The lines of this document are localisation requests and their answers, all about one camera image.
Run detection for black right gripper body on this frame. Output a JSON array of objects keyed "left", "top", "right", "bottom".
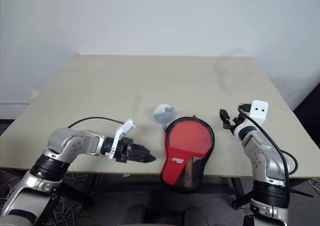
[{"left": 231, "top": 110, "right": 249, "bottom": 129}]

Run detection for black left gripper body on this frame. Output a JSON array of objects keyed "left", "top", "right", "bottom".
[{"left": 114, "top": 136, "right": 136, "bottom": 164}]

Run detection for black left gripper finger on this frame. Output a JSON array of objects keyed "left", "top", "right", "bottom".
[
  {"left": 127, "top": 152, "right": 156, "bottom": 165},
  {"left": 130, "top": 143, "right": 157, "bottom": 160}
]

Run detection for red table tennis paddle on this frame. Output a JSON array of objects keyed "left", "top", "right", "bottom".
[{"left": 168, "top": 120, "right": 213, "bottom": 154}]

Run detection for red black paddle case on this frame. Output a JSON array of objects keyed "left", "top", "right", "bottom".
[{"left": 159, "top": 115, "right": 216, "bottom": 195}]

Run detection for black table leg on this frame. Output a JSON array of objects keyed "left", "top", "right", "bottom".
[
  {"left": 83, "top": 172, "right": 102, "bottom": 208},
  {"left": 229, "top": 177, "right": 253, "bottom": 210}
]

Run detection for black furniture piece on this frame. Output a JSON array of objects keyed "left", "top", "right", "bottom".
[{"left": 291, "top": 80, "right": 320, "bottom": 129}]

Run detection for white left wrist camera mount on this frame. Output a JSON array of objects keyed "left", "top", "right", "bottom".
[{"left": 104, "top": 119, "right": 137, "bottom": 160}]

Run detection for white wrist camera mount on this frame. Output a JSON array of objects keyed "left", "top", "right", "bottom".
[
  {"left": 246, "top": 99, "right": 270, "bottom": 127},
  {"left": 104, "top": 119, "right": 137, "bottom": 160}
]

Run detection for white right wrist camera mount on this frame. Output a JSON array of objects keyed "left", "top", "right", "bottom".
[{"left": 246, "top": 99, "right": 270, "bottom": 127}]

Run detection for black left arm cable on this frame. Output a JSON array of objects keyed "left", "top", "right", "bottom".
[{"left": 66, "top": 116, "right": 126, "bottom": 130}]

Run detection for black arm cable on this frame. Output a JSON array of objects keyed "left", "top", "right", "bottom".
[
  {"left": 237, "top": 103, "right": 300, "bottom": 194},
  {"left": 66, "top": 116, "right": 126, "bottom": 130}
]

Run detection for grey white fluffy ball keychain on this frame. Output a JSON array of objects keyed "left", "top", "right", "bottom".
[{"left": 152, "top": 103, "right": 176, "bottom": 135}]

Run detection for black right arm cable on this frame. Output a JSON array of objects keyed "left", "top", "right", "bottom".
[{"left": 237, "top": 103, "right": 300, "bottom": 194}]

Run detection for tangle of floor cables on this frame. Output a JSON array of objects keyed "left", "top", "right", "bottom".
[{"left": 0, "top": 169, "right": 88, "bottom": 226}]

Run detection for white floor cable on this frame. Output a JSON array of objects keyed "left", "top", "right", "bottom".
[{"left": 307, "top": 177, "right": 320, "bottom": 195}]

